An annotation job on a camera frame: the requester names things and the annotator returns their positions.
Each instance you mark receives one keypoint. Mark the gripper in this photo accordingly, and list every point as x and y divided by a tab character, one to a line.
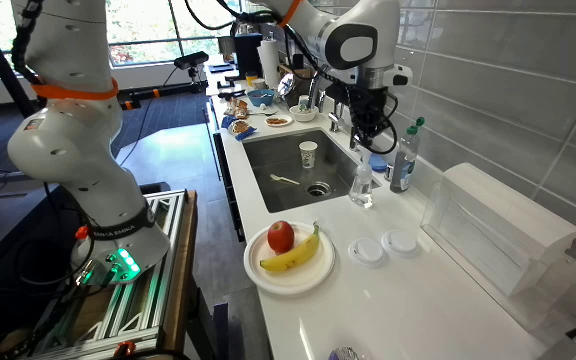
371	102

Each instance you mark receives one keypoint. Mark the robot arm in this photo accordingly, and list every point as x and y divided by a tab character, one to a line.
83	145

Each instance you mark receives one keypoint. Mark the clear soap dispenser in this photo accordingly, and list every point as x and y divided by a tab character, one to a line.
362	186

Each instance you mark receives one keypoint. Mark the chrome tap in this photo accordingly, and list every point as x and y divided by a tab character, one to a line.
336	120

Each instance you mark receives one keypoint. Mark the clear bottle with green cap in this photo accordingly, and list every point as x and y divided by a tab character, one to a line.
404	165

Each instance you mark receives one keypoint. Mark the printed paper cup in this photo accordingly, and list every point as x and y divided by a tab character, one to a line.
308	155

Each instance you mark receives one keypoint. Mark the white bowl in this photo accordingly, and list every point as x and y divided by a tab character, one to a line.
304	116

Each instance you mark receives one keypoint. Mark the small cup in bowl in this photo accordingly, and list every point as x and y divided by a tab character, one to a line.
304	102

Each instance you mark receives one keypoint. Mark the small plate with food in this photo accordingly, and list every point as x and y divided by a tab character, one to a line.
278	121

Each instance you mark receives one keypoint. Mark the white plastic fork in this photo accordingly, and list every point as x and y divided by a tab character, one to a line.
283	179

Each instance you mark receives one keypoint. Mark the silver kettle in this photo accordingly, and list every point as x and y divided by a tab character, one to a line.
286	85

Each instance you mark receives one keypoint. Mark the steel sink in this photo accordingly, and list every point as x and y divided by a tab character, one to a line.
288	192

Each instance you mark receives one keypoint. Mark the blue bowl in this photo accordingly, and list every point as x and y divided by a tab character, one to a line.
260	97

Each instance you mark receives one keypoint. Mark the white cup lid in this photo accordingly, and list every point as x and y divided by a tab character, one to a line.
400	242
366	251

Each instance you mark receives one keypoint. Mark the paper towel roll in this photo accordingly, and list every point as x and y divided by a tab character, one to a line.
269	62

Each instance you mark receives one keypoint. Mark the blue snack packet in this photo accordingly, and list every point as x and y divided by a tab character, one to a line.
240	129

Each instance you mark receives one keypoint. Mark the yellow cup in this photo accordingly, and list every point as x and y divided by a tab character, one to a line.
251	78

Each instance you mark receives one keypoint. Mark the brown snack packet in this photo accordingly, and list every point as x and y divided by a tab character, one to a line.
238	107

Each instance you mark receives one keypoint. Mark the red apple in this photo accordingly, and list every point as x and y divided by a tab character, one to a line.
281	237

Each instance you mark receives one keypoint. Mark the yellow banana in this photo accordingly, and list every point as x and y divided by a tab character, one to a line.
295	256

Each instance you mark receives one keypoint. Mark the black coffee machine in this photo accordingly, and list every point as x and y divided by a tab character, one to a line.
248	55

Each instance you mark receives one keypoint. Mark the white paper plate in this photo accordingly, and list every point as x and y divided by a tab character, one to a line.
293	282

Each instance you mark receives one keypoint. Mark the clear paper towel holder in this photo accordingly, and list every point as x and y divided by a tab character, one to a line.
498	225

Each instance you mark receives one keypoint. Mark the black bar with orange ties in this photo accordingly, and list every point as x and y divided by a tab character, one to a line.
160	92

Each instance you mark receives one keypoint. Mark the purple foil object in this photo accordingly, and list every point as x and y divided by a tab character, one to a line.
344	354

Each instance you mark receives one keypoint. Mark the window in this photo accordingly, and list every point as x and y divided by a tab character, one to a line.
140	30

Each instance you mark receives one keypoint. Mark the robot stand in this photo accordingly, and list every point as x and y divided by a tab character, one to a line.
133	305

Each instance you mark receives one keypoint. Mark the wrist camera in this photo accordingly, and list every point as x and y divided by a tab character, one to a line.
339	94

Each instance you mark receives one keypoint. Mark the camera on mount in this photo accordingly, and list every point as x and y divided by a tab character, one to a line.
191	60

